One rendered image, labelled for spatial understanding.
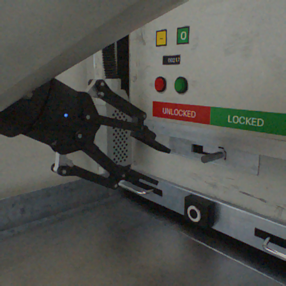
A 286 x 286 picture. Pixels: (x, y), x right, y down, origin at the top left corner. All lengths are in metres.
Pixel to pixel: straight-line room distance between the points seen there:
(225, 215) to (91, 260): 0.26
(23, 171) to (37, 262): 0.31
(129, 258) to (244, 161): 0.27
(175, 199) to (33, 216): 0.31
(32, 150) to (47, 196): 0.16
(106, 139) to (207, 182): 0.23
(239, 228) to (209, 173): 0.11
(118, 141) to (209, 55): 0.26
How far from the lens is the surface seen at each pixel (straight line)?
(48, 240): 0.66
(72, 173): 0.40
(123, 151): 0.70
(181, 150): 0.66
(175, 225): 0.68
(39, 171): 0.85
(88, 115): 0.39
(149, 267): 0.56
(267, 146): 0.50
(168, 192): 0.70
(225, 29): 0.59
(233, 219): 0.61
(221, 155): 0.59
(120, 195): 0.82
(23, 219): 0.73
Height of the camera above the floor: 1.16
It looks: 13 degrees down
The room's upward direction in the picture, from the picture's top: straight up
